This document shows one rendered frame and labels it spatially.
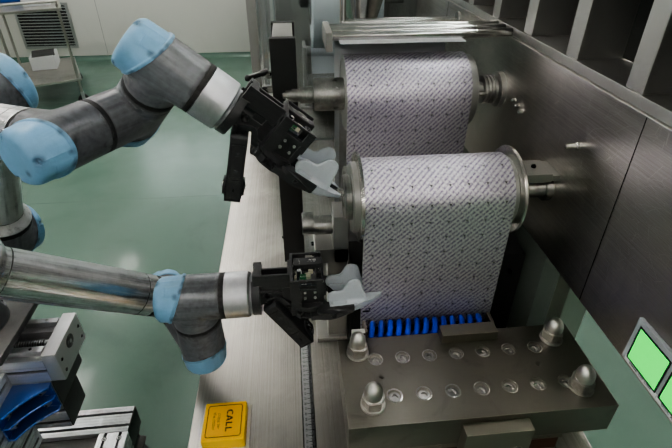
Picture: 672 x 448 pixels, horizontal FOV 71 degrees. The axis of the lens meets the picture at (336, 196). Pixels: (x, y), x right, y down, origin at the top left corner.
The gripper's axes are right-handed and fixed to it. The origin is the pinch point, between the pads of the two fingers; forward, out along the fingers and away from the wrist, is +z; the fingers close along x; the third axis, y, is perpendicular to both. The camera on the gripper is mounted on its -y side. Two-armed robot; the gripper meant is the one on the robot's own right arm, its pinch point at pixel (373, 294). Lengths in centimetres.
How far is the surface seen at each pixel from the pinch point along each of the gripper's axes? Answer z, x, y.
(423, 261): 8.0, -0.2, 6.8
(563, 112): 30.1, 7.4, 28.7
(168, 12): -157, 556, -55
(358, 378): -4.0, -11.8, -6.0
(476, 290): 18.1, -0.2, -0.4
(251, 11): -24, 102, 27
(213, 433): -27.5, -12.1, -16.5
